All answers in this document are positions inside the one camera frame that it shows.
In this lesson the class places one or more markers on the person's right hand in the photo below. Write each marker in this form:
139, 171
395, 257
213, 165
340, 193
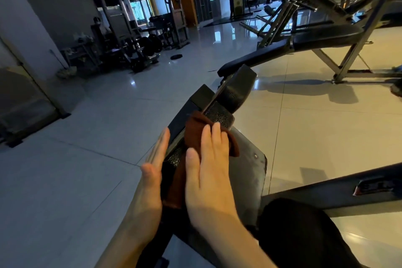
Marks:
210, 189

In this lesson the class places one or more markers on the person's right forearm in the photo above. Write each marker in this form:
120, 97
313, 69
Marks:
235, 245

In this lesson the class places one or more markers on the black floor mat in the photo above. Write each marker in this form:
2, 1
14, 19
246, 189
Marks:
226, 21

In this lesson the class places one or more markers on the black adjustable bench steel frame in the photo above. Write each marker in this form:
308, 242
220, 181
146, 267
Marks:
329, 37

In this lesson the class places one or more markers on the person's leg in black trousers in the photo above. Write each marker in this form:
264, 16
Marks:
301, 236

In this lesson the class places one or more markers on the grey metal power rack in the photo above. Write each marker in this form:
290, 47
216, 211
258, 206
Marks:
177, 16

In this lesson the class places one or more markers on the person's right middle finger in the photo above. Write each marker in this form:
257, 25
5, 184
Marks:
216, 143

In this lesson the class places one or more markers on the dumbbell rack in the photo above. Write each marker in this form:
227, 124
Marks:
81, 51

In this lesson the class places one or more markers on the person's right thumb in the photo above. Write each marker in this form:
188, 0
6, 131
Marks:
192, 164

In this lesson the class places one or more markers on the squat rack with weight plates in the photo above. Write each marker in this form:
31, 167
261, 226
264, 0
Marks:
125, 35

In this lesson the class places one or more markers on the person's left forearm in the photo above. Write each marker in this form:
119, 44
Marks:
132, 249

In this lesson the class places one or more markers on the person's left thumb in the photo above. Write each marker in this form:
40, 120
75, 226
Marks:
147, 172

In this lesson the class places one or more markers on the black weight plate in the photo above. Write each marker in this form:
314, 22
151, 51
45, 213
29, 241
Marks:
176, 56

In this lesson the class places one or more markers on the glass door panel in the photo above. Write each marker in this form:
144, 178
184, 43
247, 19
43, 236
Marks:
25, 98

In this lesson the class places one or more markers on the black flat weight bench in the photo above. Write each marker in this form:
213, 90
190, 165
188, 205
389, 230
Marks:
257, 55

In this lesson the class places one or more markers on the person's left hand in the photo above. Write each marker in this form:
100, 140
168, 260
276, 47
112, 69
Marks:
147, 195

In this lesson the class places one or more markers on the brown cleaning cloth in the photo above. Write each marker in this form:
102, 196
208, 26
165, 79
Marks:
193, 132

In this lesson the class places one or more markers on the grey lockers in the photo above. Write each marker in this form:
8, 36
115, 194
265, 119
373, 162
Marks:
202, 8

